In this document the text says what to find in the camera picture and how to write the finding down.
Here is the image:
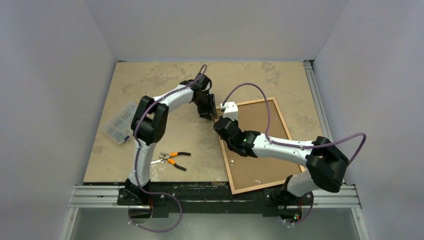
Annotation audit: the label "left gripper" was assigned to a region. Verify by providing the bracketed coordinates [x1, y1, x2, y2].
[193, 93, 217, 121]

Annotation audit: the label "wooden picture frame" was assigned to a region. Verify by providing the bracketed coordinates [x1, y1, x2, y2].
[215, 97, 307, 196]

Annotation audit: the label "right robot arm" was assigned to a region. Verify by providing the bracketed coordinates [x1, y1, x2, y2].
[213, 117, 349, 204]

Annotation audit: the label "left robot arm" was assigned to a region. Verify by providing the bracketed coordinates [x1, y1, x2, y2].
[125, 73, 217, 205]

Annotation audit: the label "orange black pliers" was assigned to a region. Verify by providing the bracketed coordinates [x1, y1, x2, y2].
[158, 151, 192, 172]

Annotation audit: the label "small silver wrench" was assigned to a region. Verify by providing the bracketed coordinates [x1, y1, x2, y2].
[150, 159, 165, 165]

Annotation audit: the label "clear plastic organizer box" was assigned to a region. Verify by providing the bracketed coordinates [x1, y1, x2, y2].
[102, 101, 138, 145]

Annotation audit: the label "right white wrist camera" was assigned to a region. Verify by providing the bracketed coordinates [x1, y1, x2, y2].
[220, 101, 239, 121]

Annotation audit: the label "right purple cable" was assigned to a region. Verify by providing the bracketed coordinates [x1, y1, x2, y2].
[221, 82, 367, 227]

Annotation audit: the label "purple cable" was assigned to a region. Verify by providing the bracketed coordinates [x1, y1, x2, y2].
[221, 82, 367, 227]
[127, 64, 209, 235]

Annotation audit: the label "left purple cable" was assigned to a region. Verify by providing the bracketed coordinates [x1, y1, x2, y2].
[127, 64, 209, 235]

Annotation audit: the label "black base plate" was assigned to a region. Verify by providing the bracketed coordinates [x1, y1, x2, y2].
[117, 181, 313, 222]

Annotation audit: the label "aluminium rail frame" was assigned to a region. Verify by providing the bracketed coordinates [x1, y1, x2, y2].
[61, 60, 369, 240]

